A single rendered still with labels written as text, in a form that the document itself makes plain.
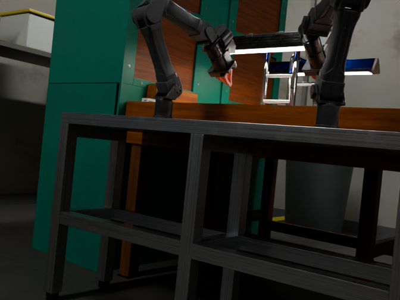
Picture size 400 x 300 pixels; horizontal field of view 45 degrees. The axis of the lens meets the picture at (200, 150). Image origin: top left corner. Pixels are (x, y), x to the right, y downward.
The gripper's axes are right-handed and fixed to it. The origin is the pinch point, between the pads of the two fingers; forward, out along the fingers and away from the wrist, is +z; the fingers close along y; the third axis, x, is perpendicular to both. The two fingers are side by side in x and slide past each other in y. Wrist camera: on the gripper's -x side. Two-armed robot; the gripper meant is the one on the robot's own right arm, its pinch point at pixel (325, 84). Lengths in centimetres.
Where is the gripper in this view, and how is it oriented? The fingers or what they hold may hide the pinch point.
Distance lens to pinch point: 176.1
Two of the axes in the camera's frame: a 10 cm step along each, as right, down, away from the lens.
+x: -4.7, 7.2, -5.0
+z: 4.1, 6.9, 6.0
